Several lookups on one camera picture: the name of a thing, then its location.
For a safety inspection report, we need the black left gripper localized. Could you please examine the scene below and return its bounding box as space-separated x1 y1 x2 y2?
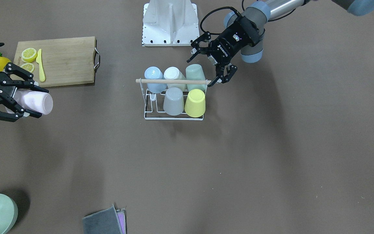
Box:
187 16 259 87

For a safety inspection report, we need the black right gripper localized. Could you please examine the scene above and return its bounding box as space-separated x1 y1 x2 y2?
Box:
0 62 49 122

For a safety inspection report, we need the mint green cup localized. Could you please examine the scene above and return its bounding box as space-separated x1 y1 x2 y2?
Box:
186 64 207 91

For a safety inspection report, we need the pink cup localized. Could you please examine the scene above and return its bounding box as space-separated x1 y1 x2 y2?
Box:
13 89 53 115

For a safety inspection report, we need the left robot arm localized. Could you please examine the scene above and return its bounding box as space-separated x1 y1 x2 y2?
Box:
187 0 308 86

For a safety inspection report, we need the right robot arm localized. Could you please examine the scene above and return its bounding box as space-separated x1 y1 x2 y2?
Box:
0 43 49 122

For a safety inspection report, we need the white cup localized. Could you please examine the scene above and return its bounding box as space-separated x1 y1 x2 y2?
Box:
164 67 187 92

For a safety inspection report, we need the yellow cup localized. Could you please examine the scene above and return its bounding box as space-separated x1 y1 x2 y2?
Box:
184 89 206 118

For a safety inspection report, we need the grey cup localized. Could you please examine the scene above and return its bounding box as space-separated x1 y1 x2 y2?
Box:
163 87 184 116

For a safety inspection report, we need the light blue cup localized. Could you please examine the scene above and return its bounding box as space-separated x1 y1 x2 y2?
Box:
144 67 167 94

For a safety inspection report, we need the whole yellow lemon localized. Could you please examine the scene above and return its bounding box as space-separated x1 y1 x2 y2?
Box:
0 56 11 72

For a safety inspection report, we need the lemon slice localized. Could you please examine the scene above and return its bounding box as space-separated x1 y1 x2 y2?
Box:
20 63 35 73
21 48 38 63

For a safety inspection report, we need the yellow plastic knife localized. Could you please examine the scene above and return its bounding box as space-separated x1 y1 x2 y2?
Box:
36 49 46 82

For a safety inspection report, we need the grey folded cloth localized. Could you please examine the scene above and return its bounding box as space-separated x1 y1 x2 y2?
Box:
82 206 121 234

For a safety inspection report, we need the purple cloth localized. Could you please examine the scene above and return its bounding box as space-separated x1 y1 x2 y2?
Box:
116 209 127 234

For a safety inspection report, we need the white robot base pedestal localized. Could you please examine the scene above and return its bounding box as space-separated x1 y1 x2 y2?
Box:
142 0 199 46

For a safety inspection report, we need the white wire cup holder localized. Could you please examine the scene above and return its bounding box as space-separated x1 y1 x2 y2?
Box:
135 78 210 121

